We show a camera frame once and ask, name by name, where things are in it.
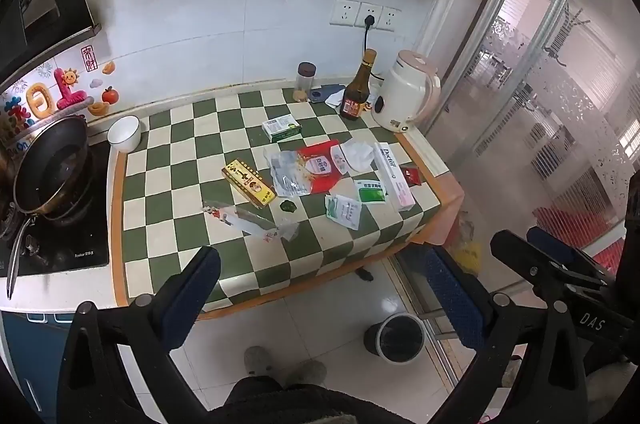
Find dark blue packet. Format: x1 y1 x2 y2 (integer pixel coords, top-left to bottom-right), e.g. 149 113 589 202
307 84 347 103

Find person's dark trousers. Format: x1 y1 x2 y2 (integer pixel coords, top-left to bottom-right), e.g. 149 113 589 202
222 376 366 424

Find colourful wall stickers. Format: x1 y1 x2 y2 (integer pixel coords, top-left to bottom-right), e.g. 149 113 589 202
0 45 121 149

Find yellow plastic bag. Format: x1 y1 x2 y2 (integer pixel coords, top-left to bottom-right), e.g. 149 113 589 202
452 239 483 277

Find white pale green pouch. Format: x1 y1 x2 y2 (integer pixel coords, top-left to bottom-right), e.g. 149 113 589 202
325 194 362 231

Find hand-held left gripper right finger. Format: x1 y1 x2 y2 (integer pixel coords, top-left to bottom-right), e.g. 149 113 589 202
422 244 591 424

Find red and clear noodle bag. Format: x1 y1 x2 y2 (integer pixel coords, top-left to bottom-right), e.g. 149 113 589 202
264 139 351 199

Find frosted sliding glass door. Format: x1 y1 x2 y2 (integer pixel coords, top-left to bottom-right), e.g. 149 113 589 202
415 0 640 305

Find green white sachet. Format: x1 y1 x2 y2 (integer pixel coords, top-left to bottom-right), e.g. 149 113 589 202
356 179 388 205

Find black round trash bin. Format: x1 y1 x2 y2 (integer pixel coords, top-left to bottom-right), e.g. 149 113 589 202
363 313 427 365

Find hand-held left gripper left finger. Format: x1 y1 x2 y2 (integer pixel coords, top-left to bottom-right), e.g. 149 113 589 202
57 245 222 424

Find black glass cooktop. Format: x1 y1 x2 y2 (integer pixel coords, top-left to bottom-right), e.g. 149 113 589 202
0 139 111 279

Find black wok with metal handle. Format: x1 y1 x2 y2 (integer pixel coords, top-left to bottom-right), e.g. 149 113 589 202
6 116 96 301

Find white bowl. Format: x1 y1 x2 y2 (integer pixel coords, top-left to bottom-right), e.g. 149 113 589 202
107 115 142 153

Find dark sauce bottle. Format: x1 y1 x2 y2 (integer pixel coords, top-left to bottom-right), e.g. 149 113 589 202
340 48 377 121

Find white wall socket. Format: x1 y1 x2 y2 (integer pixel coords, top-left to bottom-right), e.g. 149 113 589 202
330 0 360 26
376 6 403 32
354 2 383 28

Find white round wrapper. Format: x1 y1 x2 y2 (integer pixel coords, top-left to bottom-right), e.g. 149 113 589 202
340 139 373 172

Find clear jar with brown lid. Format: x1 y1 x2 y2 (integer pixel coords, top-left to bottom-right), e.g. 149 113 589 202
294 62 317 103

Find clear wrapper with red print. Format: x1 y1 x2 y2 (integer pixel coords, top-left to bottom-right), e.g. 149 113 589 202
201 201 301 243

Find blue cabinet door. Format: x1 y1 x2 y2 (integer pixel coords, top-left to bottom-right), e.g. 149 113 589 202
0 309 76 424

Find white pink long box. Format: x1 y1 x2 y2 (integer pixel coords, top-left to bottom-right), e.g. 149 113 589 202
374 142 416 212

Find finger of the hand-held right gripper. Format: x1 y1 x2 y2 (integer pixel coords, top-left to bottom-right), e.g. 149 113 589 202
526 226 608 275
490 230 621 305

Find white electric kettle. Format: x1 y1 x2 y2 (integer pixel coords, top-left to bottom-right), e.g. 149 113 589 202
371 50 442 133

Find grey fluffy slipper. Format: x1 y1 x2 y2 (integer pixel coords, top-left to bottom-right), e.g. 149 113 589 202
285 359 327 387
243 346 275 377

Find green white checkered table mat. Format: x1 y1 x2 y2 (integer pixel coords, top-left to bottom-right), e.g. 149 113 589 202
111 86 466 321

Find black plug with cable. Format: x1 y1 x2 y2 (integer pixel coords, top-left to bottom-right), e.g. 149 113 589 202
361 16 377 59

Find green white small box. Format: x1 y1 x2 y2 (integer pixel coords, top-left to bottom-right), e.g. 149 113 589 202
261 115 303 143

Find yellow red flat box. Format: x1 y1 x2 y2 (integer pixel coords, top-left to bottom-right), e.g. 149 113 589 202
221 159 277 208

